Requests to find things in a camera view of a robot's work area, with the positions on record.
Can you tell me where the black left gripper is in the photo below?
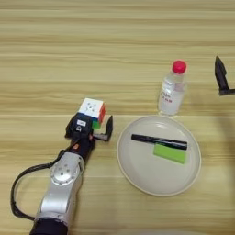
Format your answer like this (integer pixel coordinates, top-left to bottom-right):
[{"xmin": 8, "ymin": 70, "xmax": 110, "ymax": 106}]
[{"xmin": 67, "ymin": 115, "xmax": 114, "ymax": 163}]

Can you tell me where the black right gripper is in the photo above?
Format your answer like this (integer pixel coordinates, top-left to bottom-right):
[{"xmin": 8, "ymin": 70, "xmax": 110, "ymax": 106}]
[{"xmin": 214, "ymin": 55, "xmax": 235, "ymax": 96}]

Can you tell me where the multicolour puzzle cube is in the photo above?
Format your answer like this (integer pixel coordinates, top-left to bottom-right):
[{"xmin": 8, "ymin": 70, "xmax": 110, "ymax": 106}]
[{"xmin": 78, "ymin": 97, "xmax": 107, "ymax": 129}]

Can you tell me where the clear bottle with red cap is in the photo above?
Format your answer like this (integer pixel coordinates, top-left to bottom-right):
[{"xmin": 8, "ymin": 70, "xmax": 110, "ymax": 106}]
[{"xmin": 157, "ymin": 60, "xmax": 188, "ymax": 118}]

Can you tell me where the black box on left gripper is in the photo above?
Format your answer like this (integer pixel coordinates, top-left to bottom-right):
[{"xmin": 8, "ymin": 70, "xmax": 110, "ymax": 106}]
[{"xmin": 64, "ymin": 112, "xmax": 95, "ymax": 138}]

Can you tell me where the black marker pen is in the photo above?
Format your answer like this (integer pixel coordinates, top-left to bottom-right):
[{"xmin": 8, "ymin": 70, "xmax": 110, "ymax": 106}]
[{"xmin": 130, "ymin": 133, "xmax": 188, "ymax": 151}]

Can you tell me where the round beige plate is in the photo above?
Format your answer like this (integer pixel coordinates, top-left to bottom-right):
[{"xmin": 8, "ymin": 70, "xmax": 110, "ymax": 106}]
[{"xmin": 117, "ymin": 115, "xmax": 202, "ymax": 197}]

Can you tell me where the green rectangular block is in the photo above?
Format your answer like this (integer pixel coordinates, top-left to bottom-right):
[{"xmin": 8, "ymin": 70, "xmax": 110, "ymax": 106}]
[{"xmin": 152, "ymin": 142, "xmax": 187, "ymax": 165}]

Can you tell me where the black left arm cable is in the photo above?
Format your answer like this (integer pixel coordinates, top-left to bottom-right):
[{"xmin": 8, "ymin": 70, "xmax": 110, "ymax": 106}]
[{"xmin": 9, "ymin": 149, "xmax": 67, "ymax": 222}]

